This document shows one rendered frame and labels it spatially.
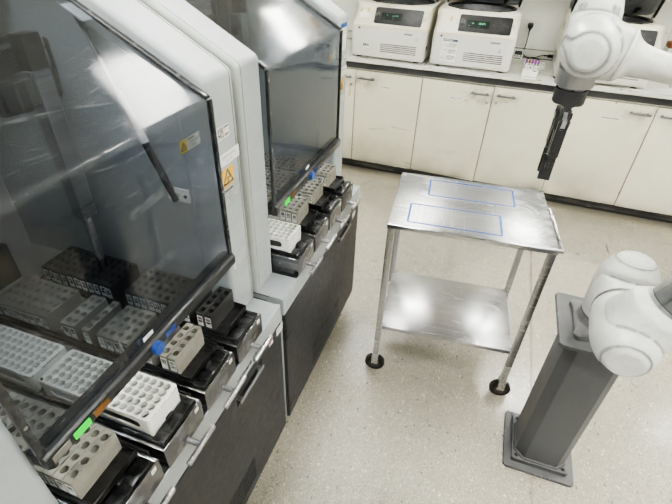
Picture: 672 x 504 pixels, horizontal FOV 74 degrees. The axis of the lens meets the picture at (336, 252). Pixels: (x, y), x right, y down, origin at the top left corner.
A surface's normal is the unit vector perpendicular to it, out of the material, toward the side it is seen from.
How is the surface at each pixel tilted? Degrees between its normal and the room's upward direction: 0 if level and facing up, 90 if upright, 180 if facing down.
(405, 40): 90
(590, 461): 0
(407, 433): 0
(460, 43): 90
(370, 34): 90
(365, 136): 90
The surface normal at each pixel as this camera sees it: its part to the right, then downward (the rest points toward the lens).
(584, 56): -0.56, 0.45
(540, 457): -0.33, 0.55
